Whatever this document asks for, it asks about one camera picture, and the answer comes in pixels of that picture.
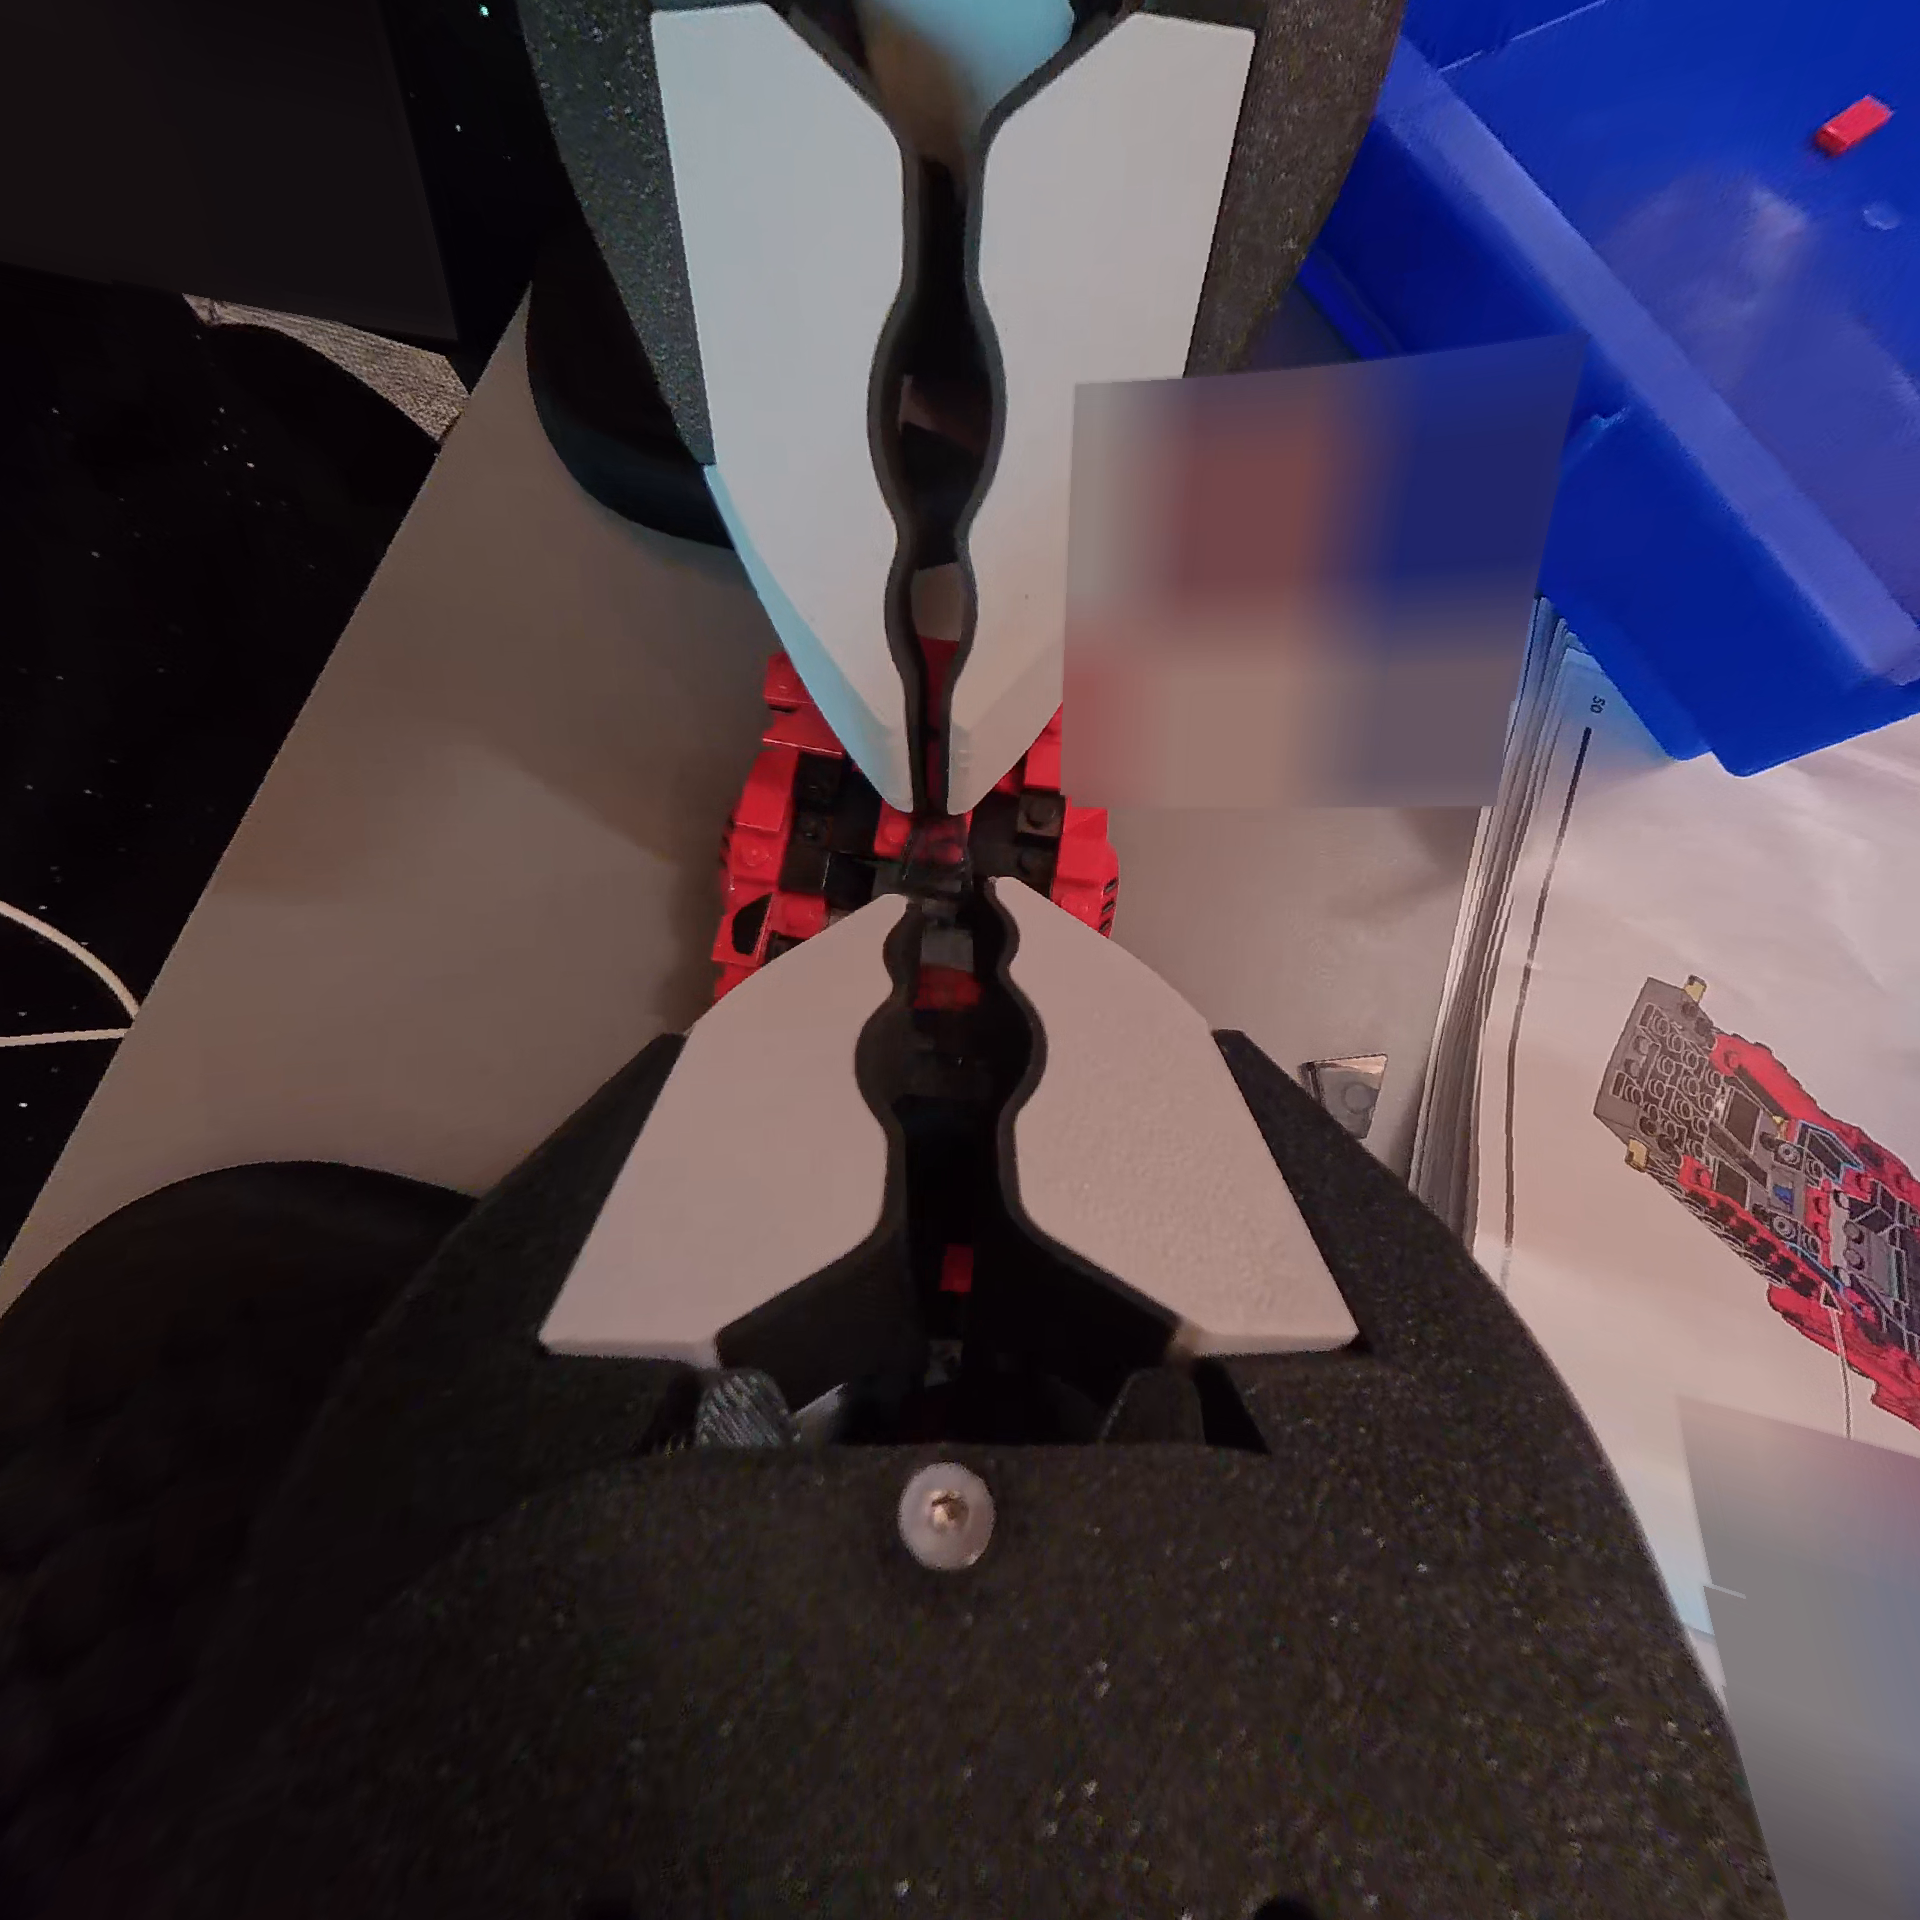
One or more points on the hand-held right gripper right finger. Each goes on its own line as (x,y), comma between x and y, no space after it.
(1171,1154)

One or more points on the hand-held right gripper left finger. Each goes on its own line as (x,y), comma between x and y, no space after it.
(735,1170)

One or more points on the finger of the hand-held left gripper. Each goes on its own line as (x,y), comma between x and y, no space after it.
(1109,225)
(780,299)

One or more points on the red toy brick car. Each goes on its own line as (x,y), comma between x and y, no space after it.
(752,879)

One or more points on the blue plastic bin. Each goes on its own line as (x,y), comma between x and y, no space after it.
(1724,376)

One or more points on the small grey wedge brick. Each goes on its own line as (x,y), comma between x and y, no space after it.
(1348,1083)

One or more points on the brick instruction booklet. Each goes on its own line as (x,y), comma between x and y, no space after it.
(1652,900)

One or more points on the scattered small red bricks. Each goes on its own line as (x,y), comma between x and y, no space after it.
(1852,127)

